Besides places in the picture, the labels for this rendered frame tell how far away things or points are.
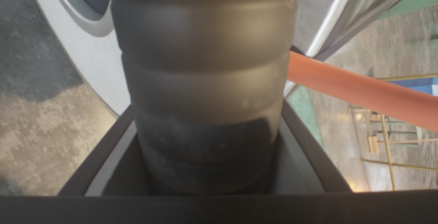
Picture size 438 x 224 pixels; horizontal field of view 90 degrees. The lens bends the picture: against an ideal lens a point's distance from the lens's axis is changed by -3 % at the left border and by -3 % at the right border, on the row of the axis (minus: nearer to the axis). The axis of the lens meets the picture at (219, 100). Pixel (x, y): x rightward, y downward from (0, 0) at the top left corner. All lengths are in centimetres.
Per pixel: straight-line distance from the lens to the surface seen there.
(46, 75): 130
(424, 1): 484
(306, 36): 22
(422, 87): 443
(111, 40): 57
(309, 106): 276
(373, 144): 472
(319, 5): 21
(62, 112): 129
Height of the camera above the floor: 129
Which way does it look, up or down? 50 degrees down
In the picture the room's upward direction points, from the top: 86 degrees clockwise
